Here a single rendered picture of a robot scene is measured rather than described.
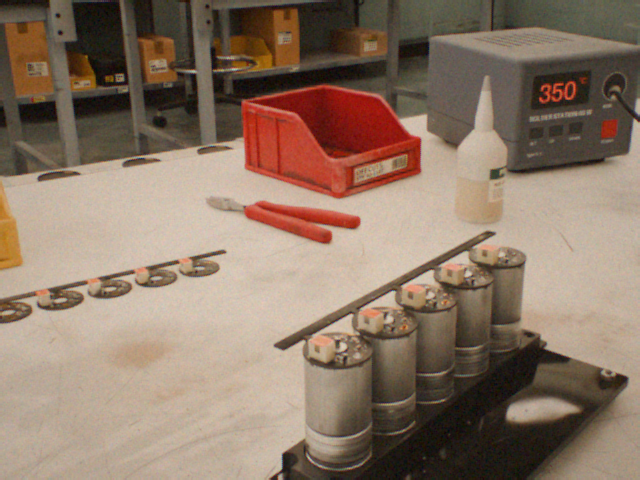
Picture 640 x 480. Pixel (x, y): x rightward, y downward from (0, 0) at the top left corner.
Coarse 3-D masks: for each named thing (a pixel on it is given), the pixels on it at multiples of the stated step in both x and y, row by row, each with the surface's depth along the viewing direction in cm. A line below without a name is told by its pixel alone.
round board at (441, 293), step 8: (432, 288) 35; (440, 288) 35; (400, 296) 34; (440, 296) 34; (448, 296) 34; (456, 296) 34; (400, 304) 34; (432, 304) 33; (440, 304) 33; (448, 304) 33; (424, 312) 33; (432, 312) 33
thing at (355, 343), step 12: (336, 336) 31; (348, 336) 31; (360, 336) 31; (348, 348) 30; (360, 348) 30; (372, 348) 30; (312, 360) 29; (336, 360) 29; (348, 360) 29; (360, 360) 29
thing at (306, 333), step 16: (480, 240) 40; (448, 256) 38; (416, 272) 36; (384, 288) 35; (400, 288) 35; (352, 304) 34; (368, 304) 34; (320, 320) 32; (336, 320) 32; (288, 336) 31; (304, 336) 31
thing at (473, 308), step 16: (448, 288) 35; (480, 288) 35; (464, 304) 35; (480, 304) 35; (464, 320) 36; (480, 320) 36; (464, 336) 36; (480, 336) 36; (464, 352) 36; (480, 352) 36; (464, 368) 36; (480, 368) 37
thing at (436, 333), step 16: (432, 320) 33; (448, 320) 34; (416, 336) 34; (432, 336) 33; (448, 336) 34; (416, 352) 34; (432, 352) 34; (448, 352) 34; (416, 368) 34; (432, 368) 34; (448, 368) 34; (416, 384) 34; (432, 384) 34; (448, 384) 35; (416, 400) 35; (432, 400) 34
